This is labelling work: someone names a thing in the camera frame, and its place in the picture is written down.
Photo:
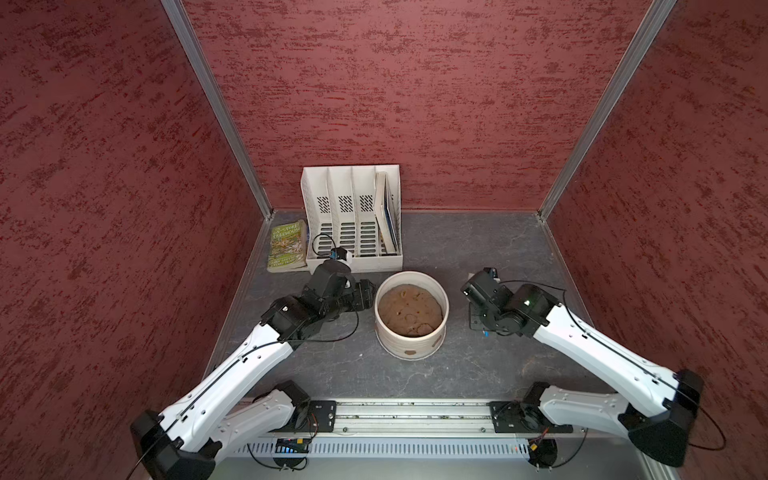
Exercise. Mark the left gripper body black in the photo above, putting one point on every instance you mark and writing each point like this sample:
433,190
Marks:
353,298

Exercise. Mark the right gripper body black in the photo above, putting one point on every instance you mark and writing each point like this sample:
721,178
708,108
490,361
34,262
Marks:
482,319

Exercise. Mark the white ceramic pot with mud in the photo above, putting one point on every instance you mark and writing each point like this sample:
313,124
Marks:
411,310

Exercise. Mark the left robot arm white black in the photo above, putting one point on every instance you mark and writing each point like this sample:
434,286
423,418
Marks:
190,437

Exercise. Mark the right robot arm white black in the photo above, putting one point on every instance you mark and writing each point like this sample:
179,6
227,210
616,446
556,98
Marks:
652,406

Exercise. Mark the green paperback book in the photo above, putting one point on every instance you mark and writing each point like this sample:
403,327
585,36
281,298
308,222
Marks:
288,247

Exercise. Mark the book in file rack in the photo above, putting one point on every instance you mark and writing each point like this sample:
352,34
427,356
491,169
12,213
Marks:
385,221

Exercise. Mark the white file organizer rack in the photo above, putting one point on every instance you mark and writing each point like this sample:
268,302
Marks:
339,206

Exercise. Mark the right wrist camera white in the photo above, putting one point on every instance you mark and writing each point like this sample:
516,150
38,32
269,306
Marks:
492,273

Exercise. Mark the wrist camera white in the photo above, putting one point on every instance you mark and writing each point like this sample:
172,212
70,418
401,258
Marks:
492,273
340,254

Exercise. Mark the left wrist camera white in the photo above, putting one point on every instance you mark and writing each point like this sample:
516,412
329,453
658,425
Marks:
340,254

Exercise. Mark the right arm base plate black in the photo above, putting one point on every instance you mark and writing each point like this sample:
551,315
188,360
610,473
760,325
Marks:
516,417

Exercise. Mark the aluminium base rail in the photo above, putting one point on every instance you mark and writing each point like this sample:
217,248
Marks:
471,417

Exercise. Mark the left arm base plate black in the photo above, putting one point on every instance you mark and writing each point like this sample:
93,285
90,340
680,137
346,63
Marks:
316,416

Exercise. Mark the left corner aluminium post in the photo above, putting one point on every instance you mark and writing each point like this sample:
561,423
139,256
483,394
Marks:
190,43

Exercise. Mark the corner aluminium post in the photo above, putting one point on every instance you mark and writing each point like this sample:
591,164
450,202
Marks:
190,43
643,38

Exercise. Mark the right corner aluminium post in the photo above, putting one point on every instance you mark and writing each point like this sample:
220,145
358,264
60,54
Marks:
643,38

